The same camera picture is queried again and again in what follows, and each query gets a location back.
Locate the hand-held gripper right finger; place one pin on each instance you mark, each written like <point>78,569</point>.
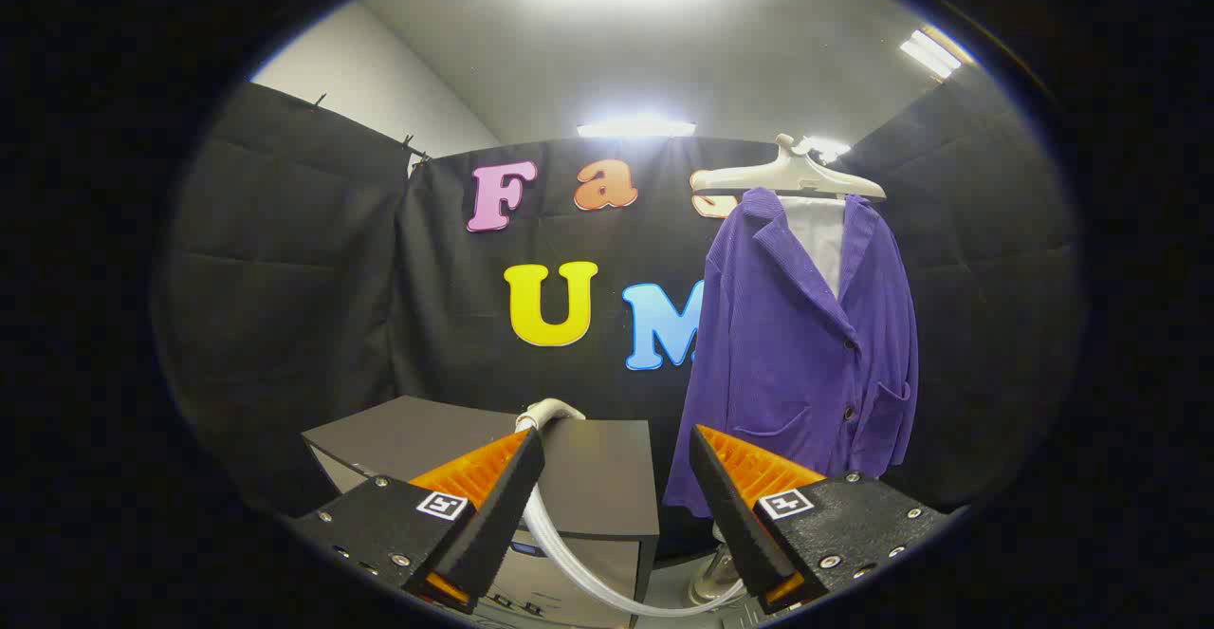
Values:
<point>730,515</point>

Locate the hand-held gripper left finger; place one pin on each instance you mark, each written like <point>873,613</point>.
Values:
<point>498,515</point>

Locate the white garment steamer head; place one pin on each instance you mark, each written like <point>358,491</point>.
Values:
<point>548,411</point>

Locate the white shirt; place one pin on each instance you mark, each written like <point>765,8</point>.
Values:
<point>820,235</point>

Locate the white clothes hanger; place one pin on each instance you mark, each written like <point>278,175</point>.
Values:
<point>792,174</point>

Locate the grey cabinet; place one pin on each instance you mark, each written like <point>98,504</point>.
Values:
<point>597,477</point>

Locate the ceiling light panel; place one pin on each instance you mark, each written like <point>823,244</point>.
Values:
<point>827,147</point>
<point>635,126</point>
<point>929,52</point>

